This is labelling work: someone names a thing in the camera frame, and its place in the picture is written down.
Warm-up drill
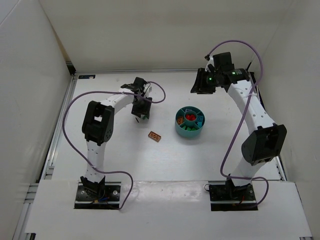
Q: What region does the orange lego plate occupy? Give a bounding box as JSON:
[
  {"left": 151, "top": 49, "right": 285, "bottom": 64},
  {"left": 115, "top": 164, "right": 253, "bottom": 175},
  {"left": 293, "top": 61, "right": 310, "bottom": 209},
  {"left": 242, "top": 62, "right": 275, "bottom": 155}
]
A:
[{"left": 148, "top": 131, "right": 162, "bottom": 143}]

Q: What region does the orange studded lego brick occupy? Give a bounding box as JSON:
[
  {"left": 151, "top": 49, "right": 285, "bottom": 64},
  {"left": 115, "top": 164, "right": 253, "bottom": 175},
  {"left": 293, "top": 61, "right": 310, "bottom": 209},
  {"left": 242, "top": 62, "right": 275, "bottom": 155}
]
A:
[{"left": 177, "top": 117, "right": 184, "bottom": 125}]

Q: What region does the big red lego block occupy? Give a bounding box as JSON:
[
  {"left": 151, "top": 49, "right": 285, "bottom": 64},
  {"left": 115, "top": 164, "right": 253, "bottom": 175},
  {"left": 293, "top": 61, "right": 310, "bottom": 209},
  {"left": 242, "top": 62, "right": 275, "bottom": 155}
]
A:
[{"left": 185, "top": 114, "right": 197, "bottom": 121}]

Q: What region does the long teal lego brick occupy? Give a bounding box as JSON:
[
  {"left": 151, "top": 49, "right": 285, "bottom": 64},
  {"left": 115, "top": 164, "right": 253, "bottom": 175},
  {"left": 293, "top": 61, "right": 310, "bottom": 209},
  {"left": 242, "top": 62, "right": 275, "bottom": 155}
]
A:
[{"left": 196, "top": 116, "right": 204, "bottom": 128}]

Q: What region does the green lego cube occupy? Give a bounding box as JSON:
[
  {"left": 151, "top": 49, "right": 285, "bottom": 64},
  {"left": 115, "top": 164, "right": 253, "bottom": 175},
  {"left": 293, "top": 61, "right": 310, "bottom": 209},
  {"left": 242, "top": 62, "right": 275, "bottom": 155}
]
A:
[{"left": 182, "top": 125, "right": 198, "bottom": 132}]

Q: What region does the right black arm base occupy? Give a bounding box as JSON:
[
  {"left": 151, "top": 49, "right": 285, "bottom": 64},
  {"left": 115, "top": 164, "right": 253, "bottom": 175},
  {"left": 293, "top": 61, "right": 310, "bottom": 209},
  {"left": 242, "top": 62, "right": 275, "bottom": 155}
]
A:
[{"left": 204, "top": 180, "right": 258, "bottom": 212}]

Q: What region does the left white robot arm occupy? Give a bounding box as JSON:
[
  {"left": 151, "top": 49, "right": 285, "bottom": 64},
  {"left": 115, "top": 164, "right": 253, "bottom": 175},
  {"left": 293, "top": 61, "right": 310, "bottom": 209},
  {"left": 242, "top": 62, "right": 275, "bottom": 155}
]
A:
[{"left": 80, "top": 77, "right": 152, "bottom": 198}]

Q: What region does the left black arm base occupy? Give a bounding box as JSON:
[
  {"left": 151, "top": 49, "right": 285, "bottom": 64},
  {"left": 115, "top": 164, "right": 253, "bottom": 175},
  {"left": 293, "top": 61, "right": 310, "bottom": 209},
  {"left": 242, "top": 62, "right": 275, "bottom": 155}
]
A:
[{"left": 74, "top": 181, "right": 122, "bottom": 210}]

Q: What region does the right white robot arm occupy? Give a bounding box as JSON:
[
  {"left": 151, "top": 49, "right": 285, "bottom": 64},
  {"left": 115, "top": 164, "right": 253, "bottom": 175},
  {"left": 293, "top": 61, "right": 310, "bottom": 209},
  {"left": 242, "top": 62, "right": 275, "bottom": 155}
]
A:
[{"left": 190, "top": 52, "right": 287, "bottom": 190}]

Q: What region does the teal divided round container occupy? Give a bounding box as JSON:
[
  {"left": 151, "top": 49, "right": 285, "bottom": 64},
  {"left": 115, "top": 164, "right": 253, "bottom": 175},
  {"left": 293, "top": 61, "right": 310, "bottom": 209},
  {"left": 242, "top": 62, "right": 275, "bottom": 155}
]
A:
[{"left": 175, "top": 106, "right": 206, "bottom": 139}]

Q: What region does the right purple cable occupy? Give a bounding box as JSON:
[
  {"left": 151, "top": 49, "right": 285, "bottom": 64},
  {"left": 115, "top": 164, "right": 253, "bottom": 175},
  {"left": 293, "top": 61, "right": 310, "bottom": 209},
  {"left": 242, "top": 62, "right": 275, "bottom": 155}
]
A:
[{"left": 204, "top": 39, "right": 270, "bottom": 207}]

